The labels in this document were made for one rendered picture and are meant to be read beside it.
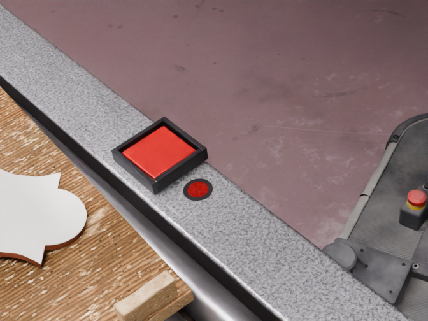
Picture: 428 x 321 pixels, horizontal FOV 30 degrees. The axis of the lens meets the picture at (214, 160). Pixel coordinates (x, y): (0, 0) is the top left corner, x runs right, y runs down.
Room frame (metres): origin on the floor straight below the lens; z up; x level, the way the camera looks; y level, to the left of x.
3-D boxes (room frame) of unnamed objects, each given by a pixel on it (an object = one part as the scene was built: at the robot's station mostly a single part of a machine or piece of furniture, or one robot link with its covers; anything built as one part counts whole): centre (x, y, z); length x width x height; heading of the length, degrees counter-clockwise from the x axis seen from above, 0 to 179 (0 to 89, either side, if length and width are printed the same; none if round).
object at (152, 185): (0.63, 0.06, 0.92); 0.08 x 0.08 x 0.02; 34
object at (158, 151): (0.63, 0.06, 0.92); 0.06 x 0.06 x 0.01; 34
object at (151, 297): (0.42, 0.08, 0.95); 0.06 x 0.02 x 0.03; 121
